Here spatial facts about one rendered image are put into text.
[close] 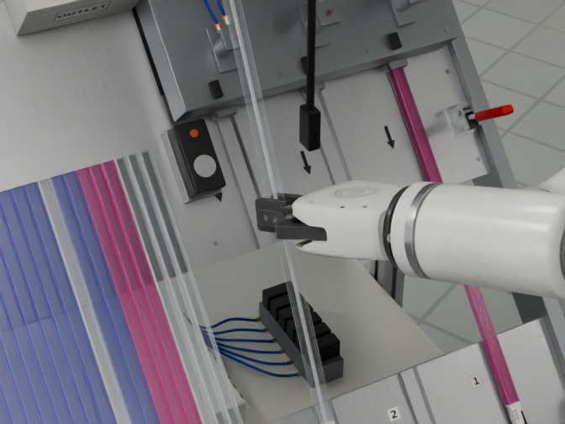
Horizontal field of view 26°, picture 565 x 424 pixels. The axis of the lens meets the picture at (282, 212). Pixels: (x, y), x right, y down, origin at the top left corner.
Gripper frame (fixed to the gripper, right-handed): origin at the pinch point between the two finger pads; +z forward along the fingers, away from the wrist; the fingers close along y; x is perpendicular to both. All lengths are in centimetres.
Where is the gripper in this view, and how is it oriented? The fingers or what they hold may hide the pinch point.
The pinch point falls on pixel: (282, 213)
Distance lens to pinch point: 117.3
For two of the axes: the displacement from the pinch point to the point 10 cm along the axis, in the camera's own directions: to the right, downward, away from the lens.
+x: 0.9, 9.7, 2.3
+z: -7.5, -0.9, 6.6
